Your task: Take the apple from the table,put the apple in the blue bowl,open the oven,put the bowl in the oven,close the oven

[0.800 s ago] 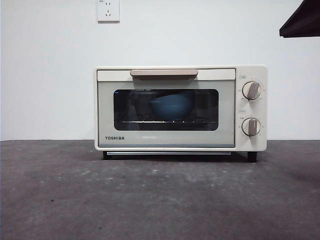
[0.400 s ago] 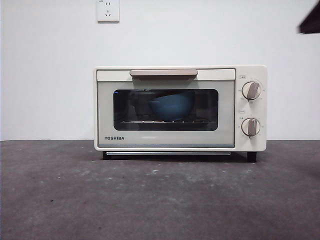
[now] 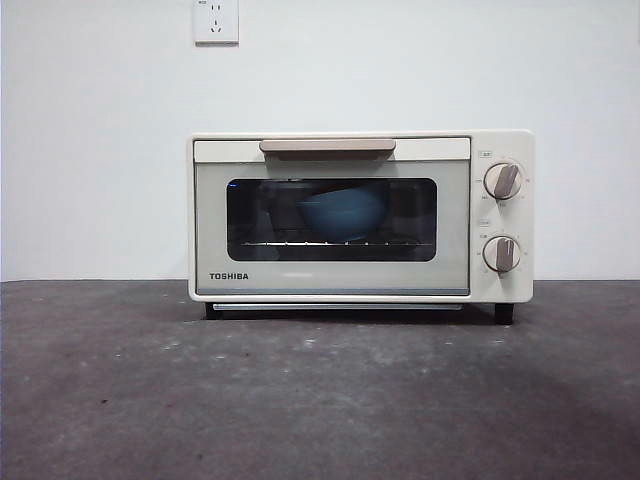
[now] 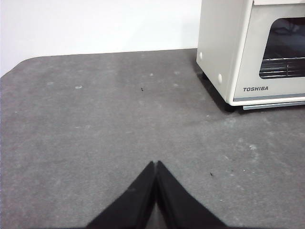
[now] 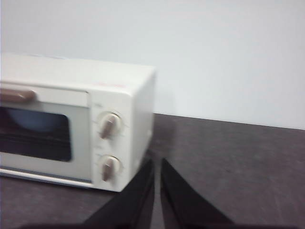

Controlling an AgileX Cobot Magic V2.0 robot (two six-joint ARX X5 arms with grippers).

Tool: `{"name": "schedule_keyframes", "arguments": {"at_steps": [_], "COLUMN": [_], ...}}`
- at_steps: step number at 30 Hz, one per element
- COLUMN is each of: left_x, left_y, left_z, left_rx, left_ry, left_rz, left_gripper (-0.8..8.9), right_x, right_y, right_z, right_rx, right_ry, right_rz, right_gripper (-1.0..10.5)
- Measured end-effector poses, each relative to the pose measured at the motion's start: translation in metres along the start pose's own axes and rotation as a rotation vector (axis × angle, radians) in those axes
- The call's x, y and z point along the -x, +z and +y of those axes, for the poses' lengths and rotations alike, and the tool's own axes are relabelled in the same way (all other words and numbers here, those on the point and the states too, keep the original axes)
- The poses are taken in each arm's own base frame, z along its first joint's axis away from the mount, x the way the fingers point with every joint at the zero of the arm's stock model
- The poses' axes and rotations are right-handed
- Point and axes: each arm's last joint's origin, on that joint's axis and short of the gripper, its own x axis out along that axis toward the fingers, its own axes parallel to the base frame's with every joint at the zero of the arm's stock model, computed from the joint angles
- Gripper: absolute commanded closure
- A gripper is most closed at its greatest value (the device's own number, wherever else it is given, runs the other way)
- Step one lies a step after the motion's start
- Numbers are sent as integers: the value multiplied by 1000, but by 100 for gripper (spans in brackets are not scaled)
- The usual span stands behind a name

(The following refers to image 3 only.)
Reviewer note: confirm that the blue bowl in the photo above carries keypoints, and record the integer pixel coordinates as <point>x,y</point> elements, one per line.
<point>340,215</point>

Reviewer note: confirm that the black oven foot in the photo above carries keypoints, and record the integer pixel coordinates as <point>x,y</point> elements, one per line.
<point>504,314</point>
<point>210,311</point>

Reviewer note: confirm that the beige oven knob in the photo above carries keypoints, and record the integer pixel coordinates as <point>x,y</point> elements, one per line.
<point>504,181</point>
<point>502,254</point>

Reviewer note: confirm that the cream Toshiba toaster oven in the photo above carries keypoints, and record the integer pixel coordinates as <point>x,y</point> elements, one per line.
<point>500,145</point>

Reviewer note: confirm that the white wall socket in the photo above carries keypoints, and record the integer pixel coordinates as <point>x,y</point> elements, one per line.
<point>216,25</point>

